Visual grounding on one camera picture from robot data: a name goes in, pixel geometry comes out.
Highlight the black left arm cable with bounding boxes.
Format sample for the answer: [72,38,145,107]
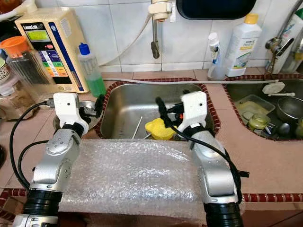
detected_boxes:
[8,100,58,191]

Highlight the cream water ioniser appliance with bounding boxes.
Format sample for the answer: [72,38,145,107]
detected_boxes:
[14,7,90,94]

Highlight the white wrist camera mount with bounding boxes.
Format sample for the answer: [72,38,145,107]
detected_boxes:
[180,90,208,136]
[52,92,83,136]

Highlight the thin white stick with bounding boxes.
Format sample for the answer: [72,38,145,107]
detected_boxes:
[131,116,143,139]

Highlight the white blue tube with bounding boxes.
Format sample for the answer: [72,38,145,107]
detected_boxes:
[208,32,221,67]

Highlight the thin white pipe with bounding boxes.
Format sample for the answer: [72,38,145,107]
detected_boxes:
[102,77,266,87]

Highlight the clear jar brown contents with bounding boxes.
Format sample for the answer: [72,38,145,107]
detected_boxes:
[0,76,37,120]

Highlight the pale yellow plastic container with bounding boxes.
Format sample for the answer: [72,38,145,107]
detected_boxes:
[233,94,276,125]

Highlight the black cable tie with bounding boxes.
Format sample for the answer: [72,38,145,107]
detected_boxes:
[236,169,250,179]

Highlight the stainless steel pot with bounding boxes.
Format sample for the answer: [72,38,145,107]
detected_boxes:
[276,96,303,124]

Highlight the green soap bottle blue cap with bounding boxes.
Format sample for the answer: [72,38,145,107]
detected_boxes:
[78,42,107,99]

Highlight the stainless sink basin with dishes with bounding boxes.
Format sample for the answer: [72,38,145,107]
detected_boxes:
[224,80,303,141]

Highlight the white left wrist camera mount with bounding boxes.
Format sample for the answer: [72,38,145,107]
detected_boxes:
[52,92,83,136]

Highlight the patterned container green lid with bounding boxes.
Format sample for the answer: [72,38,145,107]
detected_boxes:
[0,58,13,82]

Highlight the yellow plastic cup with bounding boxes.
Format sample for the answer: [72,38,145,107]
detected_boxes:
[144,118,177,141]

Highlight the stainless steel sink basin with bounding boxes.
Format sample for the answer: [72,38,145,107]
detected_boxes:
[98,84,218,140]

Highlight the thick white hose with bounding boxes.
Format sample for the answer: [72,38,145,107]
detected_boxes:
[0,0,38,22]

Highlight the clear bubble wrap sheet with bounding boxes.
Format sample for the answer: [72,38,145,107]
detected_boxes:
[59,139,213,224]

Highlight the clear jar orange lid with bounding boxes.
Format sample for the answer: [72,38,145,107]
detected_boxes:
[0,36,58,104]

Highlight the thin translucent hose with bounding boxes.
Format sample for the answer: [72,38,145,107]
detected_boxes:
[98,18,154,67]

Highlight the white faucet filter head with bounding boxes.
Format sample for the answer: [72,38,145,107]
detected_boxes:
[147,0,178,22]

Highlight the chrome tap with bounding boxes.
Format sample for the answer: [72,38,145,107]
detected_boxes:
[265,7,303,74]

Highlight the white bottle yellow cap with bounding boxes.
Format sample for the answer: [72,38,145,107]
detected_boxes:
[223,13,263,78]

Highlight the glass jar red contents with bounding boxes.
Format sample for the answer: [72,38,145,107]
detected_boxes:
[0,0,24,14]

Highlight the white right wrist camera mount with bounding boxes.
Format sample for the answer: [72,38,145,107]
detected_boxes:
[180,90,208,136]

